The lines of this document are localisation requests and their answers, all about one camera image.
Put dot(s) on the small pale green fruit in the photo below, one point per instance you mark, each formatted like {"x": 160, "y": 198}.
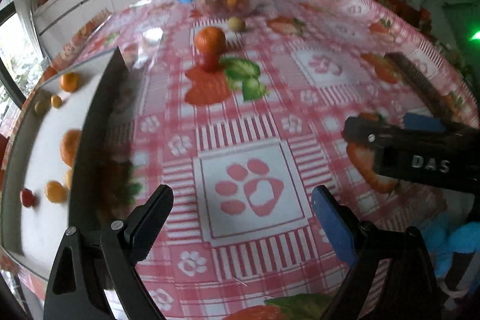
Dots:
{"x": 236, "y": 24}

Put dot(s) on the red cherry tomato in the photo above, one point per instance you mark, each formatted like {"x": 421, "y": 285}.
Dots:
{"x": 27, "y": 198}

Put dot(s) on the pink patterned tablecloth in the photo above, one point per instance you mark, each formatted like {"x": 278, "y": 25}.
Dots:
{"x": 244, "y": 137}

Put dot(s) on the white cabinet counter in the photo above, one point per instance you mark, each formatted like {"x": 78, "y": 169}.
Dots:
{"x": 57, "y": 21}

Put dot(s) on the small orange tangerine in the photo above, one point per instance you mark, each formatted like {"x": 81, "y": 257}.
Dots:
{"x": 70, "y": 82}

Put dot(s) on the white rectangular tray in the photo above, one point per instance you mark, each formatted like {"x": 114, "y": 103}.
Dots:
{"x": 31, "y": 236}

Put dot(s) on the yellow round fruit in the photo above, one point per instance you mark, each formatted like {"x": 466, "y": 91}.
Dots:
{"x": 56, "y": 192}

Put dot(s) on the yellow-green fruit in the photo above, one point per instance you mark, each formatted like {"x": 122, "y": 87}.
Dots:
{"x": 41, "y": 107}

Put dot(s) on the large orange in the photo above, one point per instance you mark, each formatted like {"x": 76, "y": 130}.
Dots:
{"x": 69, "y": 146}

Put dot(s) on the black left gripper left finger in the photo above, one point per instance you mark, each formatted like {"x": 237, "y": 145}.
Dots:
{"x": 75, "y": 289}

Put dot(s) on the clear plastic fruit bowl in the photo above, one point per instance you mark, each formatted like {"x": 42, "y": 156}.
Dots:
{"x": 226, "y": 8}

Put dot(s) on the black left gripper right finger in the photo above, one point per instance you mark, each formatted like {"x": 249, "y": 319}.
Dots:
{"x": 410, "y": 290}

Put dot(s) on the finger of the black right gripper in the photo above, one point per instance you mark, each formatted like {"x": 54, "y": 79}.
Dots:
{"x": 416, "y": 122}
{"x": 376, "y": 134}

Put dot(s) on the brownish round fruit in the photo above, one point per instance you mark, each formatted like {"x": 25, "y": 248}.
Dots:
{"x": 68, "y": 179}

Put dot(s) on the small yellow kumquat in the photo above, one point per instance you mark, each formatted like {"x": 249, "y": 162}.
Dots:
{"x": 56, "y": 101}

